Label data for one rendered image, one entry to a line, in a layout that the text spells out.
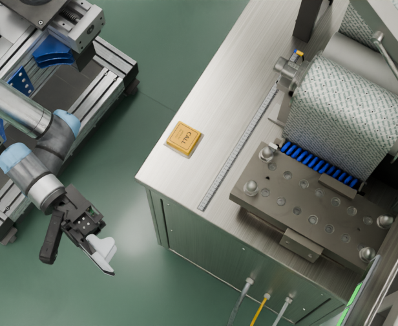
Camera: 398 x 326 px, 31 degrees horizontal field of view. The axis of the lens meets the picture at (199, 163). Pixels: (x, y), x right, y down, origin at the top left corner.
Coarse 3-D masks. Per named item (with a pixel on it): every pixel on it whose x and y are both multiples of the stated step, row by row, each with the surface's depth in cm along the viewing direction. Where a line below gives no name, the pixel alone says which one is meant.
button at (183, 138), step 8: (176, 128) 192; (184, 128) 192; (192, 128) 192; (176, 136) 191; (184, 136) 191; (192, 136) 191; (168, 144) 193; (176, 144) 191; (184, 144) 191; (192, 144) 191; (184, 152) 191
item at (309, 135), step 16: (288, 128) 174; (304, 128) 169; (320, 128) 164; (304, 144) 177; (320, 144) 172; (336, 144) 167; (352, 144) 162; (336, 160) 175; (352, 160) 170; (368, 160) 165; (352, 176) 178; (368, 176) 173
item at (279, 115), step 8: (288, 72) 169; (280, 80) 174; (288, 80) 174; (280, 88) 175; (288, 88) 173; (288, 96) 178; (288, 104) 182; (272, 112) 195; (280, 112) 189; (288, 112) 186; (272, 120) 195; (280, 120) 194
